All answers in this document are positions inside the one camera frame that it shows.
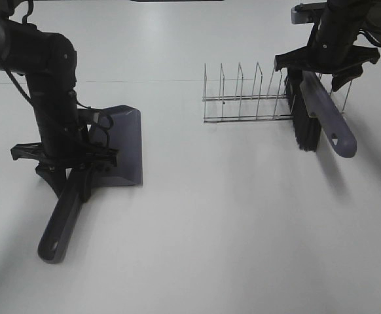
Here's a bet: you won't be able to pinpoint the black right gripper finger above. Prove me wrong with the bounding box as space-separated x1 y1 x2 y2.
331 65 363 92

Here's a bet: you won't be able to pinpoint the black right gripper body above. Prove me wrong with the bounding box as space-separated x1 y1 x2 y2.
274 6 380 74

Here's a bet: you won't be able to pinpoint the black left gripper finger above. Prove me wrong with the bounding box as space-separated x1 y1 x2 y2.
35 166 67 198
79 167 94 202

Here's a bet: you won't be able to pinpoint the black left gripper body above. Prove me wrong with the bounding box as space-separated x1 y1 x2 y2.
10 107 118 169

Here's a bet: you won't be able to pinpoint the purple hand brush black bristles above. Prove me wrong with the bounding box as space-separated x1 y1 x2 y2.
285 68 357 158

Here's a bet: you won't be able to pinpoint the purple plastic dustpan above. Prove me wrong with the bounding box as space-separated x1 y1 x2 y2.
37 105 143 264

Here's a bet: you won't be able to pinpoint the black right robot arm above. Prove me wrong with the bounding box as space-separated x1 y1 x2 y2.
274 1 381 92

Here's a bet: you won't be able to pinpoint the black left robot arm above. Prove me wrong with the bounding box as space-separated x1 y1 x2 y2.
0 16 117 201

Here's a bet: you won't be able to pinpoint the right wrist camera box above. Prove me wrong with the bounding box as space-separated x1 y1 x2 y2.
291 2 325 25

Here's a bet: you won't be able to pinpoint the chrome wire dish rack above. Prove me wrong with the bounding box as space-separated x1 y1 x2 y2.
202 60 354 124

